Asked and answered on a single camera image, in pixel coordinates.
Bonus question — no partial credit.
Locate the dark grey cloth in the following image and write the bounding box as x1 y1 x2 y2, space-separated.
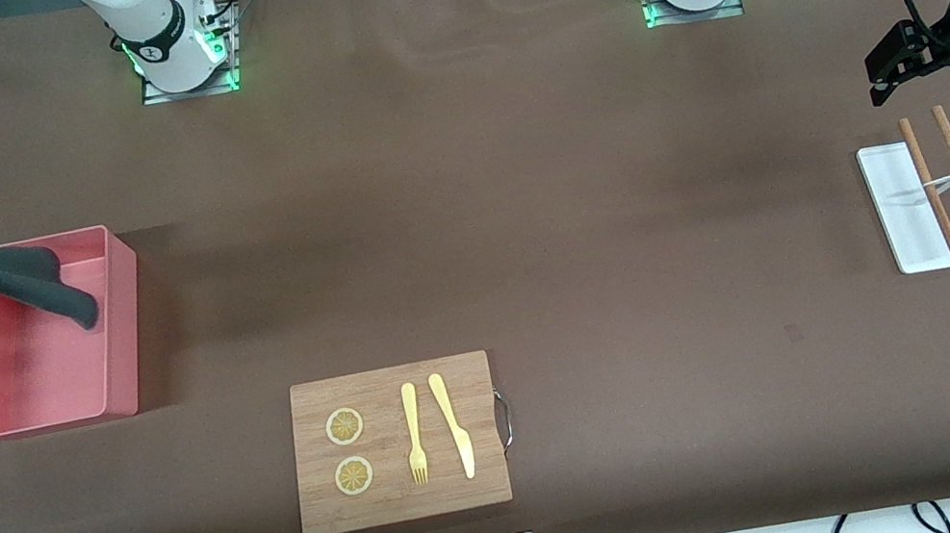
0 229 103 346

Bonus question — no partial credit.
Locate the white rectangular tray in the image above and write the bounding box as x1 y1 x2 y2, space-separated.
856 134 950 280

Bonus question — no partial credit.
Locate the pink plastic bin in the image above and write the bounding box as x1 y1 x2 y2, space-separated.
0 219 166 441

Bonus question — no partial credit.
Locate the lemon slice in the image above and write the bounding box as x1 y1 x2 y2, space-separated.
331 454 377 499
323 405 367 449

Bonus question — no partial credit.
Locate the yellow fork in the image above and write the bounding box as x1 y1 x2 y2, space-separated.
396 382 433 487

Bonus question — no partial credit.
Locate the wooden cutting board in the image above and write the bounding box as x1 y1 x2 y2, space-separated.
276 349 515 533

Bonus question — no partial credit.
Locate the yellow knife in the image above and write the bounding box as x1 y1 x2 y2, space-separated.
427 369 479 484

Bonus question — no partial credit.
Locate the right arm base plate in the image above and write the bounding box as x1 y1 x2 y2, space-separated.
128 0 246 108

